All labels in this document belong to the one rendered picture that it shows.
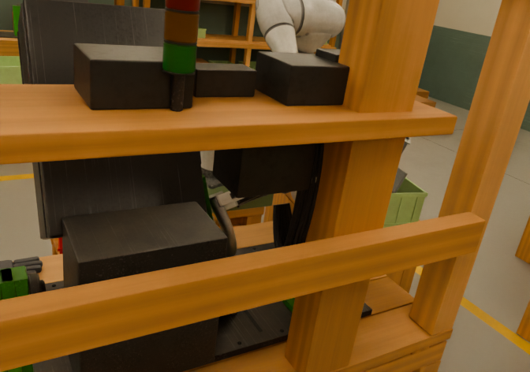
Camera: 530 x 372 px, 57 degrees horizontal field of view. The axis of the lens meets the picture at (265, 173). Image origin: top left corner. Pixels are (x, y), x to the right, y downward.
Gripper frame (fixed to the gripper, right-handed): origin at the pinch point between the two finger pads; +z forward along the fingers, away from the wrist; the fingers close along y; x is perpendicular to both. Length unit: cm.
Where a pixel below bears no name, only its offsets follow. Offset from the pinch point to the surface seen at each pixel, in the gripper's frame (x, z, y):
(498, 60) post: 0, -61, 43
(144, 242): 6.5, 25.6, 23.5
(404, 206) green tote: 18, -92, -60
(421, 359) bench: 61, -38, -11
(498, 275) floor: 85, -214, -172
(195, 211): 2.5, 11.5, 14.0
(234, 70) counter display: -12.8, 2.7, 46.7
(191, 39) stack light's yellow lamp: -13, 13, 60
